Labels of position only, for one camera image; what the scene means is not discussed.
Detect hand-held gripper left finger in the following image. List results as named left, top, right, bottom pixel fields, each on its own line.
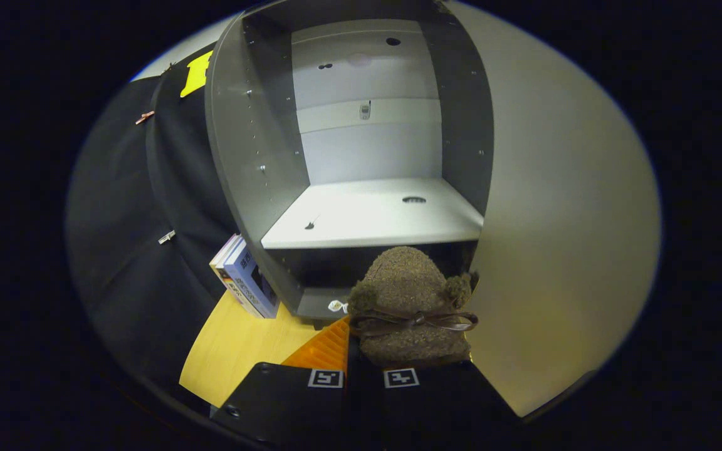
left=211, top=315, right=352, bottom=451

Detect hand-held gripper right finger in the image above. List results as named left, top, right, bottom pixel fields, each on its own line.
left=352, top=348, right=520, bottom=451

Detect black backdrop cloth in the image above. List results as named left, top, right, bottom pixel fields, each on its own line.
left=66, top=50, right=243, bottom=405

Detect grey shoe cabinet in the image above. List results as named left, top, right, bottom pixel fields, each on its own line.
left=204, top=0, right=495, bottom=329

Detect blue book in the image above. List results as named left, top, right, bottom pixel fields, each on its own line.
left=223, top=243, right=281, bottom=319

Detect brown fuzzy shoe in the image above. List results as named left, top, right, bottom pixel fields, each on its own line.
left=347, top=246, right=480, bottom=368

